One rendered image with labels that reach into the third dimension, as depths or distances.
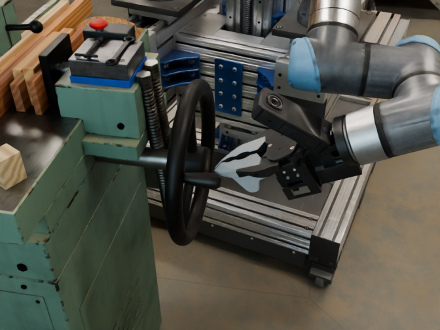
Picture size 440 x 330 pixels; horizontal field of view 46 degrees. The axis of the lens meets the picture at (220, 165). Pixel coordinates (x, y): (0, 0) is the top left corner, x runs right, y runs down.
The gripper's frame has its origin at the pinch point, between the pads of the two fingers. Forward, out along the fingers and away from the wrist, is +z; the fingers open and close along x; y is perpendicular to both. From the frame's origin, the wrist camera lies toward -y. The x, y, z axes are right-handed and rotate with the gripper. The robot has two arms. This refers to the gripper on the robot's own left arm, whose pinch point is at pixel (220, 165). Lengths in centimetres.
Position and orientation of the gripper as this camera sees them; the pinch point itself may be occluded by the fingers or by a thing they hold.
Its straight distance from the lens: 79.3
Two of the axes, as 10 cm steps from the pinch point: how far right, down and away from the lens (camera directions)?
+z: -8.5, 2.5, 4.7
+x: 2.0, -6.8, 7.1
